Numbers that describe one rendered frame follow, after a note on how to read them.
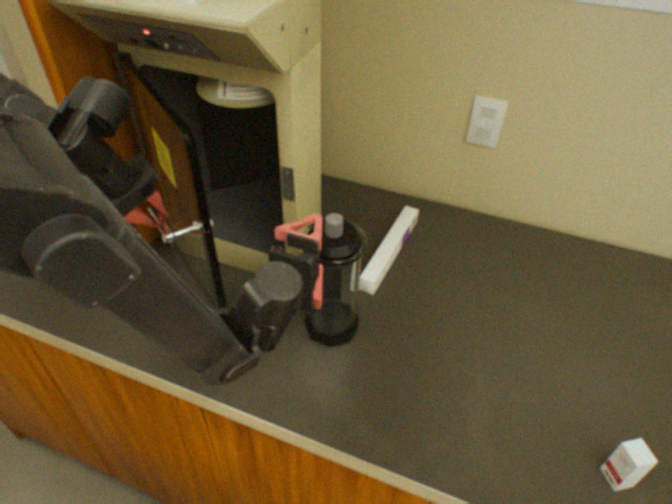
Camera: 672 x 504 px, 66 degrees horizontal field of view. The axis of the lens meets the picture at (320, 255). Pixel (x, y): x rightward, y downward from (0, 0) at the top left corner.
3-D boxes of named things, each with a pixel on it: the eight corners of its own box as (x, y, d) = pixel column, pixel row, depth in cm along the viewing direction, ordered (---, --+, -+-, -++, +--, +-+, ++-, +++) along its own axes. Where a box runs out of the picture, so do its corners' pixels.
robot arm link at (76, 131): (37, 148, 67) (67, 147, 65) (62, 108, 70) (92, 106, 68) (76, 180, 73) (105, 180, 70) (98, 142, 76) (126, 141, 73)
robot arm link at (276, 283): (182, 336, 66) (220, 388, 63) (189, 283, 57) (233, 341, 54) (258, 296, 73) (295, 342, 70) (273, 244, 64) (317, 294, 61)
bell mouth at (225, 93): (228, 57, 101) (225, 28, 97) (311, 73, 96) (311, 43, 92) (176, 96, 89) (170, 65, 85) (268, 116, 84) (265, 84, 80)
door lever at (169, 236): (178, 206, 88) (175, 194, 86) (200, 238, 82) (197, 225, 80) (147, 217, 86) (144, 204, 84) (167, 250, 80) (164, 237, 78)
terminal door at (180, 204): (169, 233, 113) (120, 50, 85) (227, 327, 94) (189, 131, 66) (166, 235, 112) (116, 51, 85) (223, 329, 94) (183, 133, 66)
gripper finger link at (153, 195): (136, 222, 86) (97, 189, 79) (170, 195, 87) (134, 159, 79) (150, 246, 82) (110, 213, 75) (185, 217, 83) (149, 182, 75)
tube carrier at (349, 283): (319, 294, 105) (319, 211, 90) (368, 312, 101) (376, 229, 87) (293, 332, 98) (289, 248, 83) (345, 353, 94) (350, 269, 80)
